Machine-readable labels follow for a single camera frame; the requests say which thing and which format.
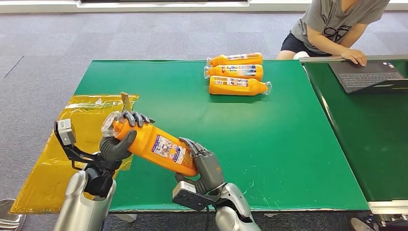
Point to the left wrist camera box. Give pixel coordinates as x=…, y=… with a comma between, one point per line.
x=66, y=132

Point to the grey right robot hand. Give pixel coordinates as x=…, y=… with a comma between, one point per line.
x=208, y=169

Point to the white stool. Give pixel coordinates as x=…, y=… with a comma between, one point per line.
x=300, y=55

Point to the green table with aluminium frame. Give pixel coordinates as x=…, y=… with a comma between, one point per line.
x=373, y=137

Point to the green table mat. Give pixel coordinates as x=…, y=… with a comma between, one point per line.
x=271, y=134

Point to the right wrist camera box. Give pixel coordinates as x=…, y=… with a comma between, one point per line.
x=191, y=196

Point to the round metal base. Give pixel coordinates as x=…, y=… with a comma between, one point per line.
x=9, y=216

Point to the pale shoe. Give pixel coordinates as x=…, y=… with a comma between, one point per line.
x=360, y=225

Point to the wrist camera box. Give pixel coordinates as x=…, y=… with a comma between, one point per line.
x=66, y=132
x=191, y=196

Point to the person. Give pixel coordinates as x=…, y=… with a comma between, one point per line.
x=328, y=22

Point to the orange bottle with clear cap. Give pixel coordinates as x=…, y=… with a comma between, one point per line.
x=159, y=150
x=236, y=59
x=236, y=87
x=236, y=72

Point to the dark grey laptop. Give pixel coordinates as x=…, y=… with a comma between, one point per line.
x=363, y=76

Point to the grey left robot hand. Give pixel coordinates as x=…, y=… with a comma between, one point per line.
x=111, y=148

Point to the person's hand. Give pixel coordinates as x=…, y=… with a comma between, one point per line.
x=355, y=56

